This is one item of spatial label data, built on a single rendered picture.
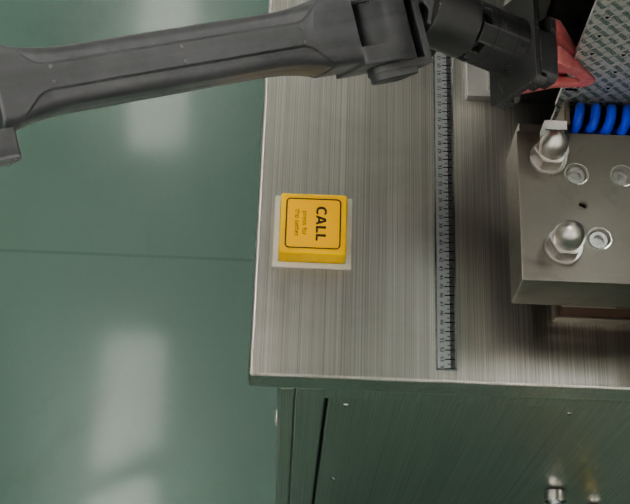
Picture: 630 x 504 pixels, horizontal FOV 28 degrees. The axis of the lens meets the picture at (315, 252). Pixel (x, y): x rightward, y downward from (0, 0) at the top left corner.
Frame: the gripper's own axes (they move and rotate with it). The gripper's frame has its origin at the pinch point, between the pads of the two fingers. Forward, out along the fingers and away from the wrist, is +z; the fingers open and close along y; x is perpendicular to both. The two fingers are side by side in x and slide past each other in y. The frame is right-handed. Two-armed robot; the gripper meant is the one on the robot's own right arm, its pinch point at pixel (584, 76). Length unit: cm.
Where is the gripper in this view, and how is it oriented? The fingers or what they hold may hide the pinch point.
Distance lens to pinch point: 125.4
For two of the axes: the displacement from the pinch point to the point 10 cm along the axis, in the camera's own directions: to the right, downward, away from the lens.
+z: 8.5, 2.4, 4.7
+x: 5.3, -3.3, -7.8
